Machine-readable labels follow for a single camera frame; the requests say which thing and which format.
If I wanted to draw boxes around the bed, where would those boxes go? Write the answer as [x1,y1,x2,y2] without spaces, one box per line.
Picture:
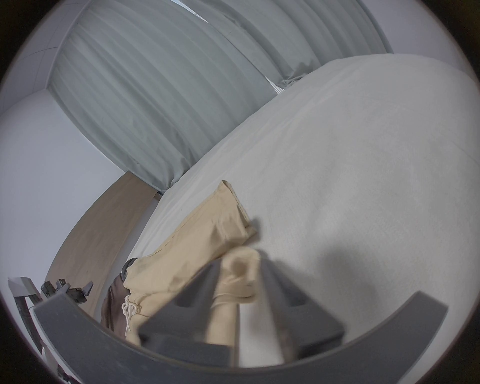
[49,53,480,370]

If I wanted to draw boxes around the tan shorts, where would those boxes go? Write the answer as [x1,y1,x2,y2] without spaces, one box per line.
[122,180,261,346]

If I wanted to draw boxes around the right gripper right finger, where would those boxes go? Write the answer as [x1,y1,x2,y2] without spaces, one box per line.
[259,257,345,364]

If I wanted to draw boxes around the grey-green curtain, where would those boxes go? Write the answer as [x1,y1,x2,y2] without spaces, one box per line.
[184,0,392,89]
[47,0,280,190]

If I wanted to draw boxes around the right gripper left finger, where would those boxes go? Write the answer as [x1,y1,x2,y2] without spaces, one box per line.
[139,259,234,367]

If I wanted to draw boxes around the brown garment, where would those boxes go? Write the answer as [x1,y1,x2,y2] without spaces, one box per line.
[100,275,130,336]

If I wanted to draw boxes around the black garment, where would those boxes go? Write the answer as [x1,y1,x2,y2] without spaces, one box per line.
[120,257,140,281]

